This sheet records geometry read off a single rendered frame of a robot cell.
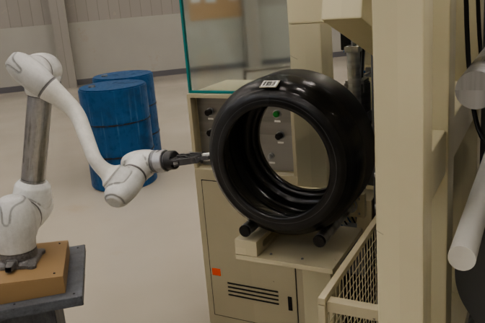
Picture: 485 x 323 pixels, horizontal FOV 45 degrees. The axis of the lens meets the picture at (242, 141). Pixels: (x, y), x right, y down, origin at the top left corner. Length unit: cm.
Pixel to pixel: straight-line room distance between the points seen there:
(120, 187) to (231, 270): 99
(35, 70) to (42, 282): 81
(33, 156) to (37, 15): 1034
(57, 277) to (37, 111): 68
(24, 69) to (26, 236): 66
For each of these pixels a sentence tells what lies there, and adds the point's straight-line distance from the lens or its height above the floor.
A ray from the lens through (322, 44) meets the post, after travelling 222.
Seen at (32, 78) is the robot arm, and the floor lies 147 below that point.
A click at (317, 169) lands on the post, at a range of 231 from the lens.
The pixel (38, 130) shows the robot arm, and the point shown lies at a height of 123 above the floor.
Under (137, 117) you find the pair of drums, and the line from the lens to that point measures 541.
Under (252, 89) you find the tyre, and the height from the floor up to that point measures 141.
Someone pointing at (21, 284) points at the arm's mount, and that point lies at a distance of 243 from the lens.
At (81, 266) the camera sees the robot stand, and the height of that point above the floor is 65.
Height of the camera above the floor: 174
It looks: 15 degrees down
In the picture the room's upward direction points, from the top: 5 degrees counter-clockwise
